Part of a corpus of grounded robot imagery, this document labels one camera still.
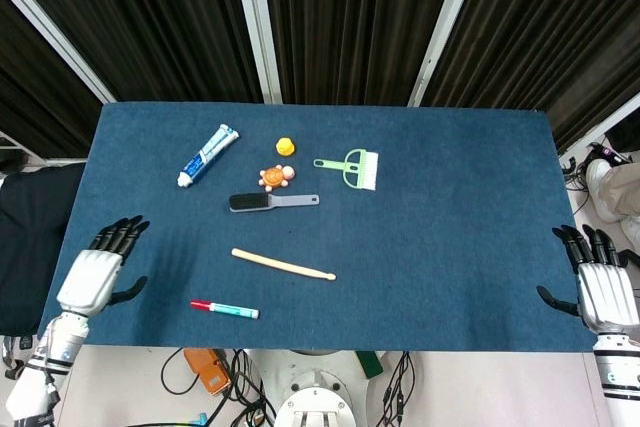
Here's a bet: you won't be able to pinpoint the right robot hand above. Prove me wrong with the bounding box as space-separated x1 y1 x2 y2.
536 225 640 334

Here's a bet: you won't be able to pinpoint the black cloth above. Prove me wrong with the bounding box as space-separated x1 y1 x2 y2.
0 162 87 336

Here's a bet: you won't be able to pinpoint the wooden drumstick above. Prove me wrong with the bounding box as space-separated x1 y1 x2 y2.
231 247 337 282

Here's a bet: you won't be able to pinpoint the blue white toothpaste tube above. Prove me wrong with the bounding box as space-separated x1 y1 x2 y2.
176 123 240 190

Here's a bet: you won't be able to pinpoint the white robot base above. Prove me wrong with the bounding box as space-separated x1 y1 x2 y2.
247 349 389 427

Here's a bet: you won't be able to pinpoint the blue table mat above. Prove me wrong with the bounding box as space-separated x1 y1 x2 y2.
37 101 600 354

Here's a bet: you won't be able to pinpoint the red capped marker pen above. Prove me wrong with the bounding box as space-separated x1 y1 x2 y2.
190 299 260 320

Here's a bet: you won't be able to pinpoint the black cable bundle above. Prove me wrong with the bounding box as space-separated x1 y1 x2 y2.
380 351 416 427

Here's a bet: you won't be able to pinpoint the green block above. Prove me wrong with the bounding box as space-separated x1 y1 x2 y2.
355 351 385 380

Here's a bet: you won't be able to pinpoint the black bristle grey brush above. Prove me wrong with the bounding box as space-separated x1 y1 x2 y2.
228 192 321 214

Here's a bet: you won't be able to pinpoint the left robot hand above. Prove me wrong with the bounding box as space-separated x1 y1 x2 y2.
56 215 151 317

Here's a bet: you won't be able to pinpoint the orange device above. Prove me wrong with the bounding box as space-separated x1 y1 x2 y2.
183 348 233 397

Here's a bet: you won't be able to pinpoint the person leg beige trousers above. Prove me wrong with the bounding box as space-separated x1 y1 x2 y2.
599 160 640 213

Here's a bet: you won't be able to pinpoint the green white hand brush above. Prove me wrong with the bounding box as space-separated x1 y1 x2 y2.
313 148 380 192

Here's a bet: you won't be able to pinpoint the orange turtle toy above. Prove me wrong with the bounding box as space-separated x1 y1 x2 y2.
258 164 295 193

